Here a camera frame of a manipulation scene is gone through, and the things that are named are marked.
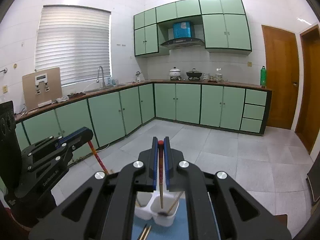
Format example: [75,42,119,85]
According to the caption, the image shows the green lower kitchen cabinets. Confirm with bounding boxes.
[16,81,272,148]

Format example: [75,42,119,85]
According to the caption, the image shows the white window blind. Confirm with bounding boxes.
[34,5,112,86]

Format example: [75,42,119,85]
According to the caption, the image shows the small white kettle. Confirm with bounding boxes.
[136,71,141,82]

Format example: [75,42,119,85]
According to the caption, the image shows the chrome sink faucet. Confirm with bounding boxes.
[96,66,106,88]

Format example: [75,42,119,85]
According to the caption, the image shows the cardboard box water purifier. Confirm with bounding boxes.
[22,67,62,111]

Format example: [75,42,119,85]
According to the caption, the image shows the blue table mat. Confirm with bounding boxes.
[131,198,189,240]

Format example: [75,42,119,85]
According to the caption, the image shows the green kitchen cabinets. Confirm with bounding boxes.
[133,0,252,57]
[16,81,272,148]

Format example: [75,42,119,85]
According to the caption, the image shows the glass jars on counter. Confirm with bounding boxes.
[203,73,223,82]

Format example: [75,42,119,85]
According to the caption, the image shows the range hood with blue film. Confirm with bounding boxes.
[160,21,204,49]

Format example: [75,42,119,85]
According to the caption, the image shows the black chopstick with silver band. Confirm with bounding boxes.
[137,224,148,240]

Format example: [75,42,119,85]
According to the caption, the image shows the green bottle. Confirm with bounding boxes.
[260,66,266,88]

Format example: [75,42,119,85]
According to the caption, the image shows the white two-compartment utensil holder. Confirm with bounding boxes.
[134,191,180,227]

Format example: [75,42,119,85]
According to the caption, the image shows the black oven appliance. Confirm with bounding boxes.
[0,101,22,191]

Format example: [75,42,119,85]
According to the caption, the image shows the brown wooden door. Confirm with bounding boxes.
[295,25,319,153]
[262,25,299,129]

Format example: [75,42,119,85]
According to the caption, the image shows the black wok with lid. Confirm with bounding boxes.
[186,68,202,81]

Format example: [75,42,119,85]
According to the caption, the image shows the green upper kitchen cabinets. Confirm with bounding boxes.
[133,0,252,57]

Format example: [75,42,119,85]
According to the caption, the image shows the white cooking pot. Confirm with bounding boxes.
[169,67,181,80]

